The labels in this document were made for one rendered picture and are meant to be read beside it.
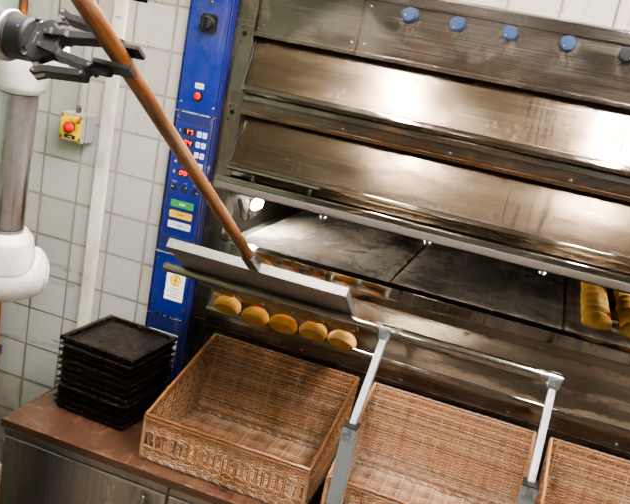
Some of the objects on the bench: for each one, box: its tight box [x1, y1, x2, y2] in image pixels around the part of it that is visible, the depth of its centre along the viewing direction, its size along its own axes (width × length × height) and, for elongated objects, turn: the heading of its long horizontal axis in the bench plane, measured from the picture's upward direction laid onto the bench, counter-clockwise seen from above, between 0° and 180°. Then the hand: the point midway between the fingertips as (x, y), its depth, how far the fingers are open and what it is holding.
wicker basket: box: [320, 382, 537, 504], centre depth 243 cm, size 49×56×28 cm
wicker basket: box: [138, 333, 360, 504], centre depth 258 cm, size 49×56×28 cm
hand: (119, 59), depth 130 cm, fingers closed on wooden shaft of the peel, 3 cm apart
